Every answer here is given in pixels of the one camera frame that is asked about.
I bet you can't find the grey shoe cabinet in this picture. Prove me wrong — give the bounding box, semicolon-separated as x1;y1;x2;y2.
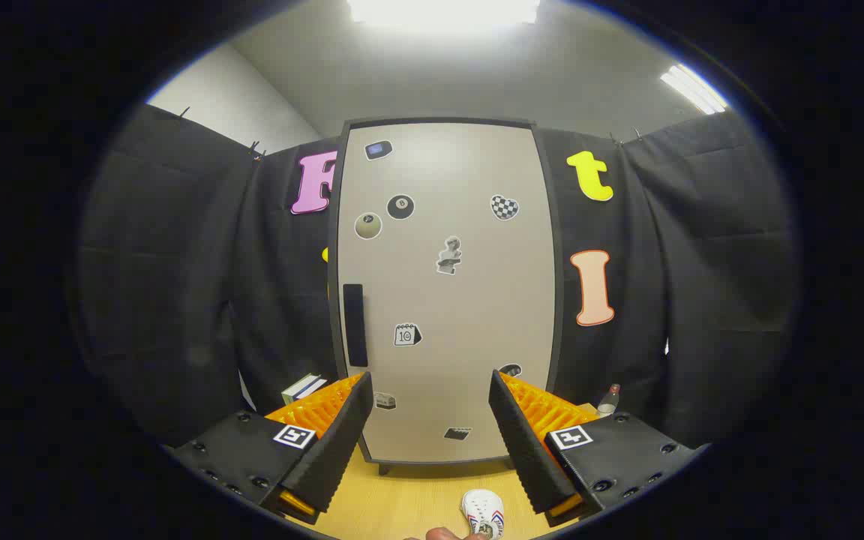
327;116;565;477

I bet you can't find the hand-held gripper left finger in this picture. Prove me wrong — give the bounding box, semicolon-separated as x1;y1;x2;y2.
169;371;374;526

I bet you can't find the white striped shoe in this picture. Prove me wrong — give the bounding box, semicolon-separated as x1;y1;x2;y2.
462;489;506;539

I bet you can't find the green edged white book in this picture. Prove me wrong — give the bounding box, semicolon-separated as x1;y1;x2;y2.
280;373;322;403

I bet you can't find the beige shoe cabinet door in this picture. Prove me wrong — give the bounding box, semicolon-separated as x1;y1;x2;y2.
337;124;557;464

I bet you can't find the black door handle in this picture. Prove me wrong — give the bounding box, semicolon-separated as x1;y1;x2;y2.
342;283;369;368

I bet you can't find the black backdrop cloth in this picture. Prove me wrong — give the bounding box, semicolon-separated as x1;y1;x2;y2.
76;105;800;451

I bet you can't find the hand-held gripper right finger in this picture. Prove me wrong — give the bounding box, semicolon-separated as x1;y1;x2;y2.
488;369;710;527

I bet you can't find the blue printed white book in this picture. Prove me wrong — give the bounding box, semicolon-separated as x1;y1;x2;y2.
295;377;328;406

